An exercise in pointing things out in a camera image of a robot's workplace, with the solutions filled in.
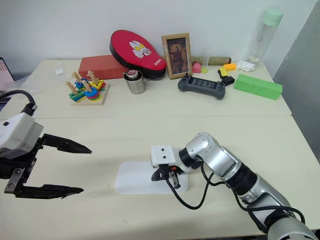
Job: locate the open laptop with pink screen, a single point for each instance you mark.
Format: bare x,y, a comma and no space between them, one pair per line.
5,75

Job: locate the small white packet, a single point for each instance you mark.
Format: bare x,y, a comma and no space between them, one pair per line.
59,71

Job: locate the wooden shape stacking toy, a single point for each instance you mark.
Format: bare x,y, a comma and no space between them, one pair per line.
89,93

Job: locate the rolled brown mat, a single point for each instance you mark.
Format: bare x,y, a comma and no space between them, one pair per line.
218,60

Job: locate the dark grey game controller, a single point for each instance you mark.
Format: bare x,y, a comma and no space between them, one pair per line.
201,86

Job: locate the clear tube with yellow base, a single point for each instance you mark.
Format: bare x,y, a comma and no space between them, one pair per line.
205,63

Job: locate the red oval pad with cartoon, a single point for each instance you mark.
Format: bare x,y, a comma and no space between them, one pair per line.
128,48

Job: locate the stainless steel cup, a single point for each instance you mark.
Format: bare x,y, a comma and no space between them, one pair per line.
135,85

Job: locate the white plastic pencil case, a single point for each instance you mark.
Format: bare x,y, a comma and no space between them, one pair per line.
135,178

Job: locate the clear bottle with green lid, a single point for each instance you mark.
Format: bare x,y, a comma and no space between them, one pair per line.
263,36

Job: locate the yellow black sponge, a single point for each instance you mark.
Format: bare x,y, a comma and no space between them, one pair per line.
223,72

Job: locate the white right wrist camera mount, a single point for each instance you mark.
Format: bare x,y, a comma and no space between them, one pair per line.
162,155

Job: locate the clear plastic bag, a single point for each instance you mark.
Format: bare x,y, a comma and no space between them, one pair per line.
37,80

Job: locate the wooden picture frame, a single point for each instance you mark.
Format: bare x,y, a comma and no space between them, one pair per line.
176,57

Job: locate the green foam block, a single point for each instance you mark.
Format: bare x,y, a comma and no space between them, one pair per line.
258,88

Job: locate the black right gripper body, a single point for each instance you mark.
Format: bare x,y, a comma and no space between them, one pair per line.
170,170

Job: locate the red white item in cup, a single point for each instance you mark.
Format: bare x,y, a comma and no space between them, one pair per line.
131,74

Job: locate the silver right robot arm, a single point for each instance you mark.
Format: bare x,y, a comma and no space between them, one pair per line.
220,160

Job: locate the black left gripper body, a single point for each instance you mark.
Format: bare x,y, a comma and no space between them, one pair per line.
22,167

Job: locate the crumpled white tissue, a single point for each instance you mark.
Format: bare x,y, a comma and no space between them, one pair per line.
245,65

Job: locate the red rectangular box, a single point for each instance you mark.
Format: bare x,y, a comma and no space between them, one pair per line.
98,67

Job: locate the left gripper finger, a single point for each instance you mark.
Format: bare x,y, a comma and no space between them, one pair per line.
50,191
67,146

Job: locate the orange yellow toy block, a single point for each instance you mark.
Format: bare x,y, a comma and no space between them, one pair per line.
230,67

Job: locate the small black object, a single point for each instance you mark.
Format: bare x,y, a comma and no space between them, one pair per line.
228,80

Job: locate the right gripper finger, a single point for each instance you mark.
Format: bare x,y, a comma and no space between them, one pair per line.
157,176
176,181

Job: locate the small pink object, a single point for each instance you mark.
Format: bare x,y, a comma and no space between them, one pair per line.
196,68

